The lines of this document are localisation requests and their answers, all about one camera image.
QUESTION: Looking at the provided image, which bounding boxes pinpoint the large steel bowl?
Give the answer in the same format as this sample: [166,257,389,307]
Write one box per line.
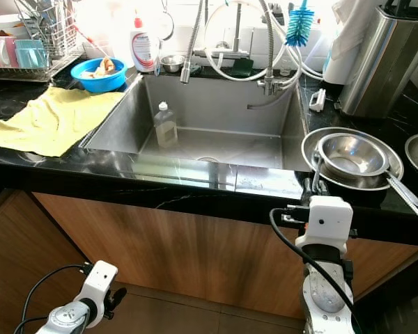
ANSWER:
[317,132,389,180]

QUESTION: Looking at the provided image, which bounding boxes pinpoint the brown wood cabinet door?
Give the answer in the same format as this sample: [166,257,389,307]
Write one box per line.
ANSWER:
[202,209,418,321]
[31,191,210,307]

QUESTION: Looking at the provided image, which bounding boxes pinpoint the small white plastic holder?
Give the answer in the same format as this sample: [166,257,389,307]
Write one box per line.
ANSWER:
[309,88,327,112]

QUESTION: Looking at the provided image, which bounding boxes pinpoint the steel spoon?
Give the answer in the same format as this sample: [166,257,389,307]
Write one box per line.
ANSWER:
[385,173,418,212]

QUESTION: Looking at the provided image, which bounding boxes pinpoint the brown wood cabinet side panel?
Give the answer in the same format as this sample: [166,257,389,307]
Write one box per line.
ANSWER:
[0,188,39,334]

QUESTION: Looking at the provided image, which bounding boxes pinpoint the stainless steel sink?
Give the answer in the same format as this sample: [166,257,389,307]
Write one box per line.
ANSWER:
[84,72,311,173]

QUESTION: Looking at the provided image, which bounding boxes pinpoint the steel knife block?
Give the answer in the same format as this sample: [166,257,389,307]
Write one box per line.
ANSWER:
[336,6,418,118]

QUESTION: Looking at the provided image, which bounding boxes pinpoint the white blue water filter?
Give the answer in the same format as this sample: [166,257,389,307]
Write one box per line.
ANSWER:
[322,0,387,86]

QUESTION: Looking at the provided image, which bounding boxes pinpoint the steel flexible neck tap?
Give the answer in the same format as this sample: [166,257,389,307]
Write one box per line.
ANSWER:
[247,0,304,110]

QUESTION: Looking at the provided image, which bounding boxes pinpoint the clear plastic bottle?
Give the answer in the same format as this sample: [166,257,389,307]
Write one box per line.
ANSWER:
[154,101,179,149]

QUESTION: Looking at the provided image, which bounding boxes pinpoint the blue bottle brush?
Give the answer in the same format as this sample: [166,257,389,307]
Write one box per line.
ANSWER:
[286,0,316,47]

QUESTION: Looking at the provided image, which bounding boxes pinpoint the yellow dish cloth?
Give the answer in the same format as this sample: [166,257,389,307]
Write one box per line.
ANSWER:
[0,86,126,158]

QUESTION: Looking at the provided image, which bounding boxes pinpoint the pink mug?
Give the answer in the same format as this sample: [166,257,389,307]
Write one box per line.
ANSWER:
[0,36,18,68]

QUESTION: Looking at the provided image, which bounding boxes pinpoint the steel pull-out spray faucet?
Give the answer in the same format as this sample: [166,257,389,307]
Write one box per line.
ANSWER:
[181,0,210,84]

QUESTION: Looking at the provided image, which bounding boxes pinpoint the small steel bowl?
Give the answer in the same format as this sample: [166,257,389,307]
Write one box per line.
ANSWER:
[159,54,186,74]

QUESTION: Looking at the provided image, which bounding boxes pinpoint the teal mug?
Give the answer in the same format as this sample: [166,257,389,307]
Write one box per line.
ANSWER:
[15,39,48,69]

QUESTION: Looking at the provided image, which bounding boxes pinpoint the white ceramic bowl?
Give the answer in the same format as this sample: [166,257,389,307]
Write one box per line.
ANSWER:
[0,14,29,37]

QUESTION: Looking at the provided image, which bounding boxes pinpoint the blue plastic bowl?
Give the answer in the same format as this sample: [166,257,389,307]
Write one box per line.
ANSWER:
[70,57,127,94]

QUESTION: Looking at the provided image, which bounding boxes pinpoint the white red dish soap bottle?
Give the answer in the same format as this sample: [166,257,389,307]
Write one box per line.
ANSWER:
[130,10,161,73]

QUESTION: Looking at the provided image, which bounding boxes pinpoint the orange food scraps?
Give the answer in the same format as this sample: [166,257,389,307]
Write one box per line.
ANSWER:
[87,58,118,77]

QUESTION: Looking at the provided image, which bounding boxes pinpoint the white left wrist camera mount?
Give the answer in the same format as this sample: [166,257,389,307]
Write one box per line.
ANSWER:
[80,260,119,312]

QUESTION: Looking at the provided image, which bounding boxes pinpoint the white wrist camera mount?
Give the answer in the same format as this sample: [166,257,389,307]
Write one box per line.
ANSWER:
[296,196,354,253]
[80,260,119,312]

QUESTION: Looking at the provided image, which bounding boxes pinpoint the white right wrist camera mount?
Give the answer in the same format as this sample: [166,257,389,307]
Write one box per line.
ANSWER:
[296,196,354,253]

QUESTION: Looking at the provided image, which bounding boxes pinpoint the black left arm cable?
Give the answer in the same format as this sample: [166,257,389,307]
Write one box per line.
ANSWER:
[15,263,91,334]

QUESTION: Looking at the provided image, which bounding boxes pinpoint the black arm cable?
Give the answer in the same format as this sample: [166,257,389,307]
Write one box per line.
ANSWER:
[269,207,363,334]
[15,263,91,334]

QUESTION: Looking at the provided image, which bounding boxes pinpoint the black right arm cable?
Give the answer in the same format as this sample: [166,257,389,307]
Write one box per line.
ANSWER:
[269,207,363,334]

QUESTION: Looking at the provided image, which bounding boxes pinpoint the white flexible hose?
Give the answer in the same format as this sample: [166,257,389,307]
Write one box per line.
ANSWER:
[201,0,314,83]

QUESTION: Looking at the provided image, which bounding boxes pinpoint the steel wire dish rack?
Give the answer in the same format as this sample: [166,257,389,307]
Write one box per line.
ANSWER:
[0,0,84,83]

